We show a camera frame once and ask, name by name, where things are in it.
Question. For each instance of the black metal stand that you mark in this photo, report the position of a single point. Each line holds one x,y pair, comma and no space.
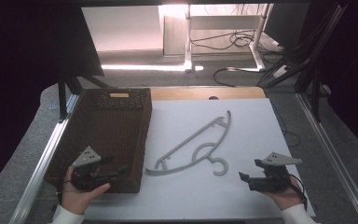
62,96
315,93

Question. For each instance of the brown woven basket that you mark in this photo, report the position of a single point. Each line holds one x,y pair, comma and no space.
115,130

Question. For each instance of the person's left hand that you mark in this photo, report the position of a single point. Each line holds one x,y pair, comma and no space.
74,199

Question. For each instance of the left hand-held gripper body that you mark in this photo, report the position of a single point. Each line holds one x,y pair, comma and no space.
85,174

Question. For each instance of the person's right hand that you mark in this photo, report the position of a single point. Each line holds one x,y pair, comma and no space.
287,197

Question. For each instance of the grey plastic clothes hanger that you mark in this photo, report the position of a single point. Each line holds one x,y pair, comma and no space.
180,146

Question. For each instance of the white power strip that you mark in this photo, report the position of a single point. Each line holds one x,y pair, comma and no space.
281,71

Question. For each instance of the white table sheet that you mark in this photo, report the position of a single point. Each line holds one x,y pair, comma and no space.
254,130

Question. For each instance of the dark flat panel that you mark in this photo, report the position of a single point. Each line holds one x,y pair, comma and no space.
84,43

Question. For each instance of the aluminium rail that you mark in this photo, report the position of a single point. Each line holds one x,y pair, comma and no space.
335,161
40,168

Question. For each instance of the white desk frame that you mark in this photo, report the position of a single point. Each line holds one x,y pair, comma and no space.
188,46

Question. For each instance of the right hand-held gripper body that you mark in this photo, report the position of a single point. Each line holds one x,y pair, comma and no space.
272,178

